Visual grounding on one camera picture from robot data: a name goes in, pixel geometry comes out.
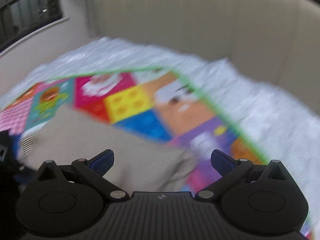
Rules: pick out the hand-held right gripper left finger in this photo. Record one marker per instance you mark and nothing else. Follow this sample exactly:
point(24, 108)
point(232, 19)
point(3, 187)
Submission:
point(103, 159)

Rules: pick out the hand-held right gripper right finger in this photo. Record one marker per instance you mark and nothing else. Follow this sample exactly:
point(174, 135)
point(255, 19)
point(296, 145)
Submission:
point(220, 160)

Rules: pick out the beige striped shirt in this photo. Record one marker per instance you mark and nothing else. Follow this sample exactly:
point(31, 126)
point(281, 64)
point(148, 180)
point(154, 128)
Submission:
point(87, 140)

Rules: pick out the white quilted mattress cover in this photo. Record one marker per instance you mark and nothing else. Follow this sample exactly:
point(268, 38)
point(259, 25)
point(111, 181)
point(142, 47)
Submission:
point(280, 130)

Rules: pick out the colourful printed play mat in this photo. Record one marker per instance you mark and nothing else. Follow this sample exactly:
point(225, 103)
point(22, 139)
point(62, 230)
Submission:
point(155, 110)

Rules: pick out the dark window railing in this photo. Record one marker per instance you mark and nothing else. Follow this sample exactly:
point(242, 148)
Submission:
point(30, 12)

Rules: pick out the beige padded headboard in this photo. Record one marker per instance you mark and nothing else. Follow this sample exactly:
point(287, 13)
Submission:
point(200, 17)

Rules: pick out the grey curtain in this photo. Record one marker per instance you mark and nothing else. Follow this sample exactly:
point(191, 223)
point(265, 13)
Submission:
point(93, 5)

